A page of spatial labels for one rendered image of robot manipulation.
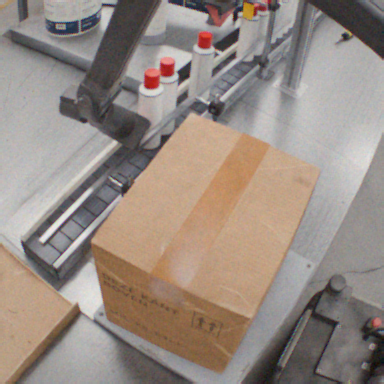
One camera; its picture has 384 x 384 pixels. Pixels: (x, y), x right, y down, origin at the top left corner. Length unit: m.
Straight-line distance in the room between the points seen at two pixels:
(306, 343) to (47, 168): 0.99
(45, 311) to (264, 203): 0.47
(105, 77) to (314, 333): 1.16
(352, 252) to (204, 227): 1.53
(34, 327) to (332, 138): 0.90
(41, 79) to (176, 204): 0.84
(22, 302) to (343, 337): 1.09
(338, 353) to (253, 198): 0.98
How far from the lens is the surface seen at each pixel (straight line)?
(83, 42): 1.50
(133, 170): 1.07
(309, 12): 1.28
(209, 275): 0.65
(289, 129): 1.30
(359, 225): 2.28
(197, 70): 1.17
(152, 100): 1.01
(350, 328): 1.67
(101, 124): 0.89
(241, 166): 0.77
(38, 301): 0.96
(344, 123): 1.39
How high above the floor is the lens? 1.68
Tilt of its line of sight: 50 degrees down
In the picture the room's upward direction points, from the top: 7 degrees clockwise
